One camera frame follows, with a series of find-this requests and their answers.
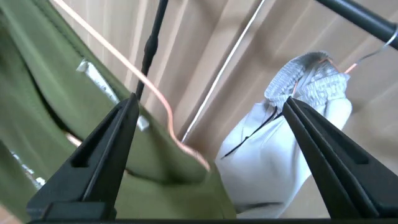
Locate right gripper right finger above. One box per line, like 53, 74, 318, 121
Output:
281, 96, 398, 219

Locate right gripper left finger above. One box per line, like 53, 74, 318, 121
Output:
25, 92, 140, 220

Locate pale grey shorts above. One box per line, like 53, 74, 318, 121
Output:
214, 51, 354, 219

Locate pink clothes hanger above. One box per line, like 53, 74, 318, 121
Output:
50, 0, 211, 172
290, 27, 398, 98

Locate green long-sleeved shirt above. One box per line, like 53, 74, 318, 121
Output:
0, 0, 237, 220

